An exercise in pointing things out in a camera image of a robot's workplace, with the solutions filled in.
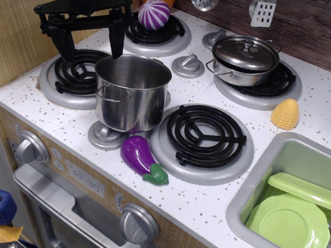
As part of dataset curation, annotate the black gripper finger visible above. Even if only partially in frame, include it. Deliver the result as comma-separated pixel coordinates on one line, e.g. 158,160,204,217
40,22,78,63
108,8,134,59

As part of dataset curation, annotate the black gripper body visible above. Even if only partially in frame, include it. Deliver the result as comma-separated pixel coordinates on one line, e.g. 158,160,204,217
34,0,133,33

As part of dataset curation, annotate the tall stainless steel pot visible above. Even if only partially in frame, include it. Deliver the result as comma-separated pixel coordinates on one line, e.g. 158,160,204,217
95,54,172,133

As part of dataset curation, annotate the purple white striped ball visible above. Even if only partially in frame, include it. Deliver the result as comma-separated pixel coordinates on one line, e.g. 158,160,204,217
138,0,170,31

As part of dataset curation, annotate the front left black burner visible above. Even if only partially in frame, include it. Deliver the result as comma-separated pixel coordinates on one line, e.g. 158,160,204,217
54,49,109,95

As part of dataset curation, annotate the black burner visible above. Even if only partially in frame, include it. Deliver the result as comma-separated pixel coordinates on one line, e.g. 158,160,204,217
54,49,109,95
166,105,247,169
234,62,297,98
125,12,185,45

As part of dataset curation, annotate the back left black burner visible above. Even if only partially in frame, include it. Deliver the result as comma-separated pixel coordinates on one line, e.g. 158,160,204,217
125,12,185,45

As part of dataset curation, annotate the silver stovetop knob centre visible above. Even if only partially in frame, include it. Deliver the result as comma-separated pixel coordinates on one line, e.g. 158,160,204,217
171,54,204,79

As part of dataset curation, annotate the silver stovetop knob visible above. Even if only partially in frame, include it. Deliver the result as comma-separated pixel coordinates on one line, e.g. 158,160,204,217
202,29,229,51
87,121,128,150
171,54,204,79

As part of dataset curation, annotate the silver stovetop knob back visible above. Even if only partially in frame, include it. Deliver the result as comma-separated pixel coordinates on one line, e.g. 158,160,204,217
202,29,229,51

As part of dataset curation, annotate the silver stovetop knob front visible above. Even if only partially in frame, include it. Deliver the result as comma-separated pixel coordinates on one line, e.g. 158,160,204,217
87,121,128,150

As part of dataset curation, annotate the silver oven knob left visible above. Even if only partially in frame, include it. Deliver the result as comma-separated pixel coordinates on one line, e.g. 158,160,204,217
15,130,51,164

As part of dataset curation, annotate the silver oven knob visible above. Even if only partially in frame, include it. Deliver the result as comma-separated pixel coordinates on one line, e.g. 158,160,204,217
119,203,160,245
15,130,51,164

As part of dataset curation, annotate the steel pan with lid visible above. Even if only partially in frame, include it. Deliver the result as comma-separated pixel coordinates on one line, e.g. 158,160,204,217
206,35,282,87

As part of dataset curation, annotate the purple toy eggplant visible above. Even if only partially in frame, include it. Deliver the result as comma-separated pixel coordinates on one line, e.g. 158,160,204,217
120,136,169,186

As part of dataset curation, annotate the front right black burner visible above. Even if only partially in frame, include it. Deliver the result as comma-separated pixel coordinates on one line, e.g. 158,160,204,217
166,105,247,169

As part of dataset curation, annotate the hanging slotted steel spatula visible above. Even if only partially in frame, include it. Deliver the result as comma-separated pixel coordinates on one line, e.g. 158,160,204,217
248,0,277,28

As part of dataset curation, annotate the back right black burner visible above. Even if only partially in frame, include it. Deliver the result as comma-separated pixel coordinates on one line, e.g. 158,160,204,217
234,62,297,98

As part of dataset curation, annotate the yellow toy corn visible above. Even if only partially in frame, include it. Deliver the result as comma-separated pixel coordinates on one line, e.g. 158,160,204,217
270,99,299,130

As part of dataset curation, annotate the silver oven knob right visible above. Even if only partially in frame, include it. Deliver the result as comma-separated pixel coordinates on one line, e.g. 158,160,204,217
119,203,160,245

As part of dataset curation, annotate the yellow cloth scrap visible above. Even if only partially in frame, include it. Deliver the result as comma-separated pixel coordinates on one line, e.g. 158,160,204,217
0,225,23,243

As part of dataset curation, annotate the grey toy sink basin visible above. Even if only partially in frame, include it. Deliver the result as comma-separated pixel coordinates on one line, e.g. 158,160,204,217
226,133,331,248

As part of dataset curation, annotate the green plastic plate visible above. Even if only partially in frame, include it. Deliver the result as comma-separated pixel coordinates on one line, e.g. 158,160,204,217
245,194,331,248

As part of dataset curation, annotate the green plastic tray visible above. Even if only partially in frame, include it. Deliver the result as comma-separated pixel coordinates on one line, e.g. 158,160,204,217
267,172,331,211

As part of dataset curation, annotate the silver oven door handle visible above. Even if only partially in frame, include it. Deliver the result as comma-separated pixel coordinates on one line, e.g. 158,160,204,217
14,164,159,248

